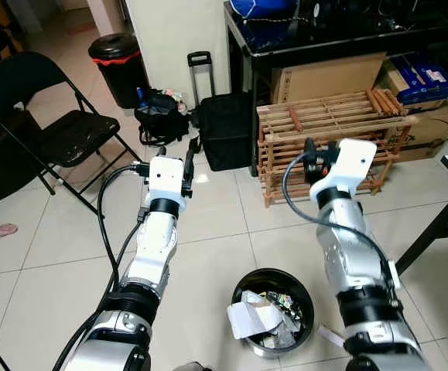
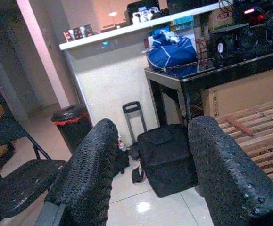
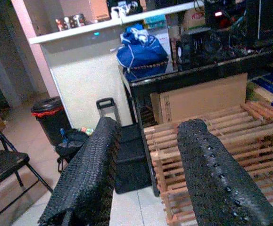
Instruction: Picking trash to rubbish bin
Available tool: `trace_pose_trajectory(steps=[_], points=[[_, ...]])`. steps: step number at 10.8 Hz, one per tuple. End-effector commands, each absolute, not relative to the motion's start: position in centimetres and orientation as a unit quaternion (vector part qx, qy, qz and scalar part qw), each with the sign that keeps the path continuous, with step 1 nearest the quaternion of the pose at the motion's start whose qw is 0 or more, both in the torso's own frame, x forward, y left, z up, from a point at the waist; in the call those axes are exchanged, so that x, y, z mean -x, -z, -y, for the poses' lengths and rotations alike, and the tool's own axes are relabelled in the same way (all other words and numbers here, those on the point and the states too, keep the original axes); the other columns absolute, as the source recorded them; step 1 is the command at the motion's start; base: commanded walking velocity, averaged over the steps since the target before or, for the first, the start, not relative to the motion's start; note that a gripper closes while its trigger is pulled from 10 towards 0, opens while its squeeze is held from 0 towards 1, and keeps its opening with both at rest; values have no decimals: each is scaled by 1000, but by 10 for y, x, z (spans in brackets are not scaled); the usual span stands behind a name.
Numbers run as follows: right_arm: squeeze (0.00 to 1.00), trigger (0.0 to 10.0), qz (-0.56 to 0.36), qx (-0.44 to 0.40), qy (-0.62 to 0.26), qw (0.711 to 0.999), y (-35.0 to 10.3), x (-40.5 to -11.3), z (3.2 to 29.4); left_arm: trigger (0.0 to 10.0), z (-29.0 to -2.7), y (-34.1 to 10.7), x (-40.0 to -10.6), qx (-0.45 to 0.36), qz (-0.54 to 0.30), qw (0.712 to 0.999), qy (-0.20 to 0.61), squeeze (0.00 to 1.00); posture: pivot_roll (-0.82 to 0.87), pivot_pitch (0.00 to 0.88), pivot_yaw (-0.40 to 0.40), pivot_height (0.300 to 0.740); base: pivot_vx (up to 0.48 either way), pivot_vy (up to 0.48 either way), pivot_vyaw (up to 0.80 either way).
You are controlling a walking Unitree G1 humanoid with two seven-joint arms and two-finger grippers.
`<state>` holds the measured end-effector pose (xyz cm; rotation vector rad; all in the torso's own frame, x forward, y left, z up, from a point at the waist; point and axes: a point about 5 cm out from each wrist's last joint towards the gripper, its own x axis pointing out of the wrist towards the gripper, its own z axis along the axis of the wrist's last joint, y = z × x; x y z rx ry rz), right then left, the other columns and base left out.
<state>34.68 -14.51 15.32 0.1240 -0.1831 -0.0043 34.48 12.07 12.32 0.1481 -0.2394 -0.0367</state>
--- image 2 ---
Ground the large cardboard box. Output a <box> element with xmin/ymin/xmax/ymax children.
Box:
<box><xmin>201</xmin><ymin>65</ymin><xmax>273</xmax><ymax>118</ymax></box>

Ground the wooden slat pallet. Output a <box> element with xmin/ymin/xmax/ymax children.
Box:
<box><xmin>215</xmin><ymin>97</ymin><xmax>273</xmax><ymax>198</ymax></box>

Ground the red lit electronics rig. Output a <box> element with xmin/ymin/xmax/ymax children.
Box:
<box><xmin>232</xmin><ymin>0</ymin><xmax>273</xmax><ymax>26</ymax></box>

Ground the black trolley handle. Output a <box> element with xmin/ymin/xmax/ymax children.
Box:
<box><xmin>122</xmin><ymin>101</ymin><xmax>148</xmax><ymax>144</ymax></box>

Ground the blue white cloth bag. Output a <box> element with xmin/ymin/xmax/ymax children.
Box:
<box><xmin>141</xmin><ymin>30</ymin><xmax>199</xmax><ymax>78</ymax></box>

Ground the black glass desk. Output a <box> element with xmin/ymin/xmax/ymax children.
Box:
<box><xmin>144</xmin><ymin>48</ymin><xmax>273</xmax><ymax>129</ymax></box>

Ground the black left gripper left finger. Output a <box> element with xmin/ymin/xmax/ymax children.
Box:
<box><xmin>44</xmin><ymin>118</ymin><xmax>119</xmax><ymax>226</ymax></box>

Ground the box of small bottles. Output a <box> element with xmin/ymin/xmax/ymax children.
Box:
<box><xmin>63</xmin><ymin>24</ymin><xmax>94</xmax><ymax>43</ymax></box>

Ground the small plastic bottle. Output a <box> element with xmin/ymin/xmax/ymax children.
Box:
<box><xmin>118</xmin><ymin>140</ymin><xmax>128</xmax><ymax>153</ymax></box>

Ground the white counter partition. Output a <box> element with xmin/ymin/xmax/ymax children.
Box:
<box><xmin>58</xmin><ymin>2</ymin><xmax>233</xmax><ymax>139</ymax></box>

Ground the black folding chair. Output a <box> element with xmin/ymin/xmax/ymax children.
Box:
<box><xmin>0</xmin><ymin>110</ymin><xmax>67</xmax><ymax>223</ymax></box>

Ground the black rubbish bin red liner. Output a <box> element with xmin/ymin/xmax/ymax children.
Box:
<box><xmin>51</xmin><ymin>105</ymin><xmax>94</xmax><ymax>154</ymax></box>

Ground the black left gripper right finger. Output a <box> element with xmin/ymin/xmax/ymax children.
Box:
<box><xmin>187</xmin><ymin>115</ymin><xmax>273</xmax><ymax>226</ymax></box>

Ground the black cooling fan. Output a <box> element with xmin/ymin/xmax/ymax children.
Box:
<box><xmin>209</xmin><ymin>32</ymin><xmax>240</xmax><ymax>62</ymax></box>

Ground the teal cardboard box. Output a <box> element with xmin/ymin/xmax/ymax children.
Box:
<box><xmin>173</xmin><ymin>15</ymin><xmax>195</xmax><ymax>31</ymax></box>

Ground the white blue printed mug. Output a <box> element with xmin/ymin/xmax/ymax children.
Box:
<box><xmin>132</xmin><ymin>6</ymin><xmax>160</xmax><ymax>24</ymax></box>

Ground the black fabric trolley bag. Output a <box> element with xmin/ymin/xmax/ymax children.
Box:
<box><xmin>132</xmin><ymin>124</ymin><xmax>199</xmax><ymax>198</ymax></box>

